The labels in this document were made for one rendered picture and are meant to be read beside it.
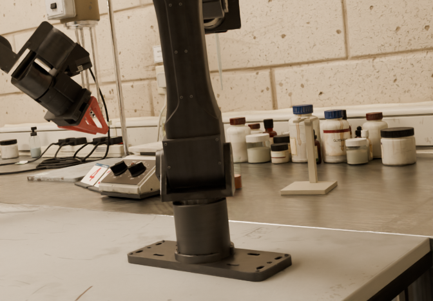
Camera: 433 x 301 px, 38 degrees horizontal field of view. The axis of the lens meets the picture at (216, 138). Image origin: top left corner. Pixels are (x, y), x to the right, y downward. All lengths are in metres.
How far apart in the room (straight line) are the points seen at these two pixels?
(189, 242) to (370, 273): 0.20
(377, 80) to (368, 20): 0.14
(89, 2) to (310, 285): 1.18
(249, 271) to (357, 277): 0.11
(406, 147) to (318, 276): 0.69
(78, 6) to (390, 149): 0.85
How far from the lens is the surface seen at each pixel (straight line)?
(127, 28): 2.01
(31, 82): 1.17
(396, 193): 1.05
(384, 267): 0.69
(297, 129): 1.44
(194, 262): 0.71
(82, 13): 1.66
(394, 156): 1.32
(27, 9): 2.41
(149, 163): 1.23
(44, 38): 1.18
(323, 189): 1.08
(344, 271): 0.68
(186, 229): 0.71
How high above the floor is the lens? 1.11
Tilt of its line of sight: 5 degrees down
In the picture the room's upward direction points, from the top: 6 degrees counter-clockwise
